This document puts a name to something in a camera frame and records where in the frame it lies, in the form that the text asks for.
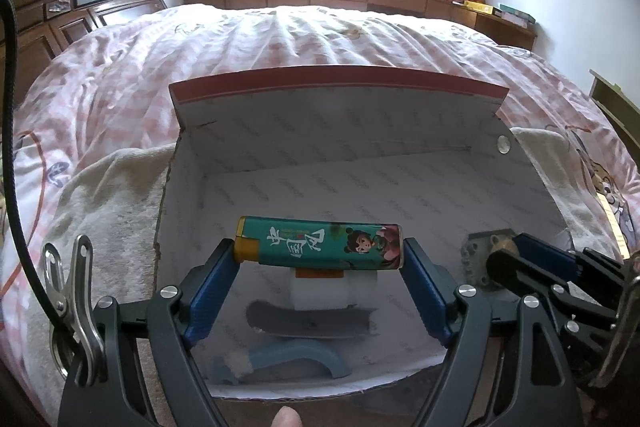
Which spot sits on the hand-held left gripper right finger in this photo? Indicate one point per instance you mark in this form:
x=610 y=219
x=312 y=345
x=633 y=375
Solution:
x=425 y=292

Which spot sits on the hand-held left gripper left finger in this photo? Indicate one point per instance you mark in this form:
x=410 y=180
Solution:
x=212 y=292

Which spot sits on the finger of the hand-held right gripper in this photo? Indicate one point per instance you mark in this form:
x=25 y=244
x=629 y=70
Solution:
x=515 y=274
x=545 y=252

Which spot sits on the grey square plastic plate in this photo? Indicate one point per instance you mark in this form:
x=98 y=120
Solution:
x=475 y=257

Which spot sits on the white rectangular block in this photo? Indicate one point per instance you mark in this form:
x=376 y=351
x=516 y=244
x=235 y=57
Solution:
x=325 y=294

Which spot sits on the pale curved plastic bracket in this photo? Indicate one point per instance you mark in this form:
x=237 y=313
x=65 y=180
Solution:
x=295 y=352

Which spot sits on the grey insole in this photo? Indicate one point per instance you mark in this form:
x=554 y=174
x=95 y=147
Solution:
x=310 y=324

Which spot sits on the green printed lighter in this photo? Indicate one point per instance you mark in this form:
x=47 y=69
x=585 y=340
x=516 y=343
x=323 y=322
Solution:
x=320 y=244

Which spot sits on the red cardboard box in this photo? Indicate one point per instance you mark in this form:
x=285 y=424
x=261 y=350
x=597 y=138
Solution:
x=350 y=142

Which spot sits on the person's left hand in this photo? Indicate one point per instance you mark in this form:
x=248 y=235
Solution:
x=286 y=418

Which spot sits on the metal spring clip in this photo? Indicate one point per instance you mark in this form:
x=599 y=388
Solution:
x=82 y=307

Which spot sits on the beige towel blanket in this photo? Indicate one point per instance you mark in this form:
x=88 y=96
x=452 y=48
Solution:
x=110 y=207

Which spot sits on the olive wooden furniture edge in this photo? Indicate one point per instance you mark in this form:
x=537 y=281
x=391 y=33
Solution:
x=617 y=102

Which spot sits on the green book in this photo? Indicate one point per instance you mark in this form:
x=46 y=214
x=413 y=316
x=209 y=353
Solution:
x=517 y=15

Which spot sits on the yellow book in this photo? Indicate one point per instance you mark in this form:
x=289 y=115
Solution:
x=477 y=7

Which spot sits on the pink printed quilt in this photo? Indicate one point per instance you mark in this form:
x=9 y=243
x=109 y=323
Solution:
x=300 y=42

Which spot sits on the dark wooden headboard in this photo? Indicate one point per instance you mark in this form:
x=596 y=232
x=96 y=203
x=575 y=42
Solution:
x=75 y=7

